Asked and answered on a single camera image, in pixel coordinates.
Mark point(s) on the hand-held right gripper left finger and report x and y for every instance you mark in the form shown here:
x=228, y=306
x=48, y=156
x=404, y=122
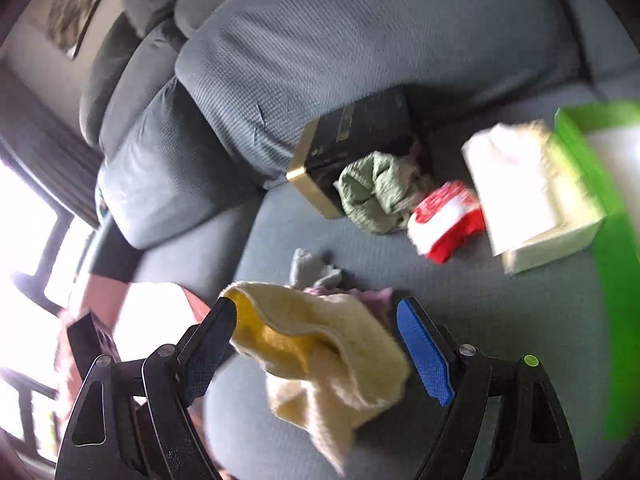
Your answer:
x=205, y=355

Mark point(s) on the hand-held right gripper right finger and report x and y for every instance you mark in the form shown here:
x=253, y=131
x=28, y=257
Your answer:
x=425, y=355

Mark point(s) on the purple towel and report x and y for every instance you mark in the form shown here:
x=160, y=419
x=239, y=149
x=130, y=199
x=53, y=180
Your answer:
x=375, y=300

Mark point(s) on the cream towel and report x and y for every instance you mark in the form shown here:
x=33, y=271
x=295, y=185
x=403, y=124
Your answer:
x=325, y=360

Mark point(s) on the window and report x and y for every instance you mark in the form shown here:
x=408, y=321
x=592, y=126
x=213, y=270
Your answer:
x=25, y=230

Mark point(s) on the grey cloth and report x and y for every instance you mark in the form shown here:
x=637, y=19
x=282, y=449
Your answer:
x=310, y=270

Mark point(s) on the red and white packet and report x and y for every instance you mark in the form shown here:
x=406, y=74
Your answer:
x=445, y=220

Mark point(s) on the green cloth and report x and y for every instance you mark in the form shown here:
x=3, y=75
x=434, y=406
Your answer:
x=375, y=190

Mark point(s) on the white tissue box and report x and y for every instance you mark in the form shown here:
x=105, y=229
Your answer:
x=525, y=200

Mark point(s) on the green box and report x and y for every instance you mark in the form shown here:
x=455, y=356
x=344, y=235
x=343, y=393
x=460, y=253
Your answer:
x=620, y=260

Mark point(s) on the black box with gold edge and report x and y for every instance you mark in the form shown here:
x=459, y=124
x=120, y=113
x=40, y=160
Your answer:
x=365, y=125

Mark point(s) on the grey-blue fabric sofa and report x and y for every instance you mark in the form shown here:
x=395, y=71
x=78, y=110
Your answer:
x=350, y=35

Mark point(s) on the dark grey pillow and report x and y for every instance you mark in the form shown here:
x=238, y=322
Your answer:
x=145, y=10

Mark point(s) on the wall picture frame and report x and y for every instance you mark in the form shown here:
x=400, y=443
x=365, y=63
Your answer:
x=75, y=5

